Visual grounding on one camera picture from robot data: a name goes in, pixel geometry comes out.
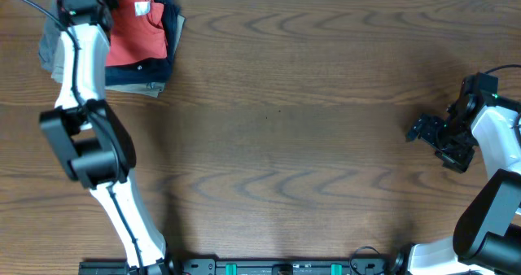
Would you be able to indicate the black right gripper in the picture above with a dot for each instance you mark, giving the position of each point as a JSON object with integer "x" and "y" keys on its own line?
{"x": 426, "y": 127}

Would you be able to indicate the orange red t-shirt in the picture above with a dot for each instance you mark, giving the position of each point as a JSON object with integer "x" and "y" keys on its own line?
{"x": 138, "y": 32}

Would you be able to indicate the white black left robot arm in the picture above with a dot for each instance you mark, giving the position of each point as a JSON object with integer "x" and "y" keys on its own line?
{"x": 92, "y": 145}

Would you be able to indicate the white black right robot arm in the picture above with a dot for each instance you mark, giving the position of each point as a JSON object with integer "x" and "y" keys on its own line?
{"x": 484, "y": 240}

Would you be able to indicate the grey folded garment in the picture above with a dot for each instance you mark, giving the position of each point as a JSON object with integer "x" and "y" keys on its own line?
{"x": 47, "y": 44}

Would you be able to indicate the navy folded shirt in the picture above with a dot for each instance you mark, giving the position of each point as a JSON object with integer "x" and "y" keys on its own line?
{"x": 144, "y": 41}

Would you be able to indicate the khaki folded garment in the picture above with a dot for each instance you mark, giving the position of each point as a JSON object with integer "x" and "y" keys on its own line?
{"x": 142, "y": 88}

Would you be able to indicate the black mounting rail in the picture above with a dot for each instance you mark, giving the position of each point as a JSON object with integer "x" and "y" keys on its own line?
{"x": 363, "y": 265}

